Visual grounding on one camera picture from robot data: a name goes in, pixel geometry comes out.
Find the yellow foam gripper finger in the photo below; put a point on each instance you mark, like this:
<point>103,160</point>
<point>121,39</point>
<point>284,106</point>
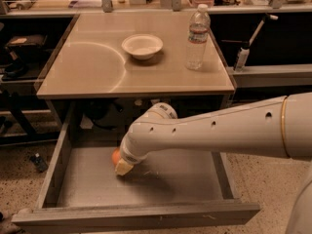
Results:
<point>122,167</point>

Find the orange fruit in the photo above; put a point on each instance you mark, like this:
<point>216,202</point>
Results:
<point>115,156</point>

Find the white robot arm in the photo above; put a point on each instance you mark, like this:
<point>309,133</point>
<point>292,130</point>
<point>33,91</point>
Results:
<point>278,127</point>

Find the open grey drawer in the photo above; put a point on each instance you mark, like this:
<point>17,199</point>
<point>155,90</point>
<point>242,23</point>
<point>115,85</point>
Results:
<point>178,188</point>

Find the grey counter cabinet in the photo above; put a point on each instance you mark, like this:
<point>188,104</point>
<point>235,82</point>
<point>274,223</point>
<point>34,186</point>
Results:
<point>92,63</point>

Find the small dark floor object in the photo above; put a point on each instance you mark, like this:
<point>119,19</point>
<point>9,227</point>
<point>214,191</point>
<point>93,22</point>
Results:
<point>39,163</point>

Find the white bowl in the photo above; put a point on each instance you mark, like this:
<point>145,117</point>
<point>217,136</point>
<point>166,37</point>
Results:
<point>142,46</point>

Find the clear plastic water bottle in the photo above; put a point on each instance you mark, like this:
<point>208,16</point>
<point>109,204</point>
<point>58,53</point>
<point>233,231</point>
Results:
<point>198,31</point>

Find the white bottle with nozzle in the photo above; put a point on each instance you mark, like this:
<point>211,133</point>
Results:
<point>244,51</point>

